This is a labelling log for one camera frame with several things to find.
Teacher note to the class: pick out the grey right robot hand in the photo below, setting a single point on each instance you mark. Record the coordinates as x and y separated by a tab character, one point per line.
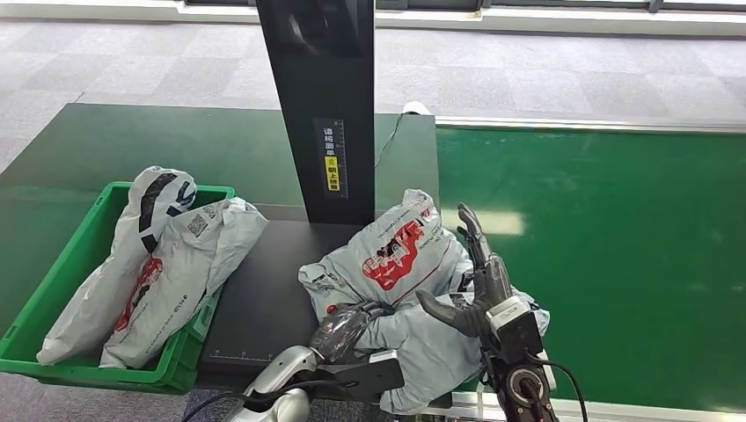
492	285

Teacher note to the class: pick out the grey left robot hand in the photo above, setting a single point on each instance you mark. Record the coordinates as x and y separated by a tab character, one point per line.
344	332

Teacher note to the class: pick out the grey package with red print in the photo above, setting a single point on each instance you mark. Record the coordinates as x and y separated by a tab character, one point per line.
402	256

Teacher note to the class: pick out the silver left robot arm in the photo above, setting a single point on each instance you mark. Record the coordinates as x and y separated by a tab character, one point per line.
280	364

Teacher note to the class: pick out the green conveyor belt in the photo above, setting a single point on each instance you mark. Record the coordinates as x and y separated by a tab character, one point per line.
612	244

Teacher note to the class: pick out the grey package with QR code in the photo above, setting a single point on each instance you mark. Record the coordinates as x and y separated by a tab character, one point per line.
180	268

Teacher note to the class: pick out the white conveyor roller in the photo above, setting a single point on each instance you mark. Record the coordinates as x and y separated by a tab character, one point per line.
416	108

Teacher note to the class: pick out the grey package with black print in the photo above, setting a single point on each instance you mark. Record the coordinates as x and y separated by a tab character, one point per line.
116	256

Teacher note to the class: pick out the black inbound scanner machine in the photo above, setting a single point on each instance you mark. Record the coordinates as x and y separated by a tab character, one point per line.
317	76

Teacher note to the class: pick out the yellow arrow label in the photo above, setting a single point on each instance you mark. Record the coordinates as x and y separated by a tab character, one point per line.
331	173

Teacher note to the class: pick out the green plastic crate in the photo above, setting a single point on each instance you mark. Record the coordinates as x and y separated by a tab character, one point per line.
70	262

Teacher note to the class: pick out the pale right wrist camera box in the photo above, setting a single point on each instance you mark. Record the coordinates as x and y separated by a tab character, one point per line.
516	326

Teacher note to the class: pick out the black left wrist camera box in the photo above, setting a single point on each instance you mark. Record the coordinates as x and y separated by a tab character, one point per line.
367	375

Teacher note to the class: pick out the silver conveyor side rail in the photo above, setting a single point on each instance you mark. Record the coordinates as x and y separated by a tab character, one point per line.
583	124
641	410

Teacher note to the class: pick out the window frame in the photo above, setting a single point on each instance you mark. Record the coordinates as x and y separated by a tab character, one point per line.
524	17

